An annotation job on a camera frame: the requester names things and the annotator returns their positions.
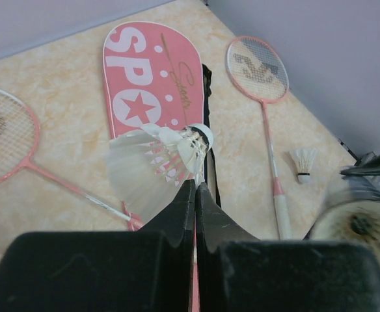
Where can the right pink badminton racket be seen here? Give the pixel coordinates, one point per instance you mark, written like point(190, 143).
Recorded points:
point(255, 68)

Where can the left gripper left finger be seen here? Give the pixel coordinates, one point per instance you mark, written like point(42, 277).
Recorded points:
point(145, 270)

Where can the left pink badminton racket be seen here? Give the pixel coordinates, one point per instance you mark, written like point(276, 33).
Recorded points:
point(19, 138)

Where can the white feather shuttlecock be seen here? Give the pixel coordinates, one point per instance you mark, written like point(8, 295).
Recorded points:
point(303, 159)
point(147, 167)

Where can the pink badminton racket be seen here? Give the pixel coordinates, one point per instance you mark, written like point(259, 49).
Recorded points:
point(255, 68)
point(19, 138)

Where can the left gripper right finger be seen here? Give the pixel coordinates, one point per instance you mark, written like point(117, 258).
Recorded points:
point(238, 272)

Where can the black shuttlecock tube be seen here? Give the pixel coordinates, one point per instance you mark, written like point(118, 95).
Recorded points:
point(351, 206)

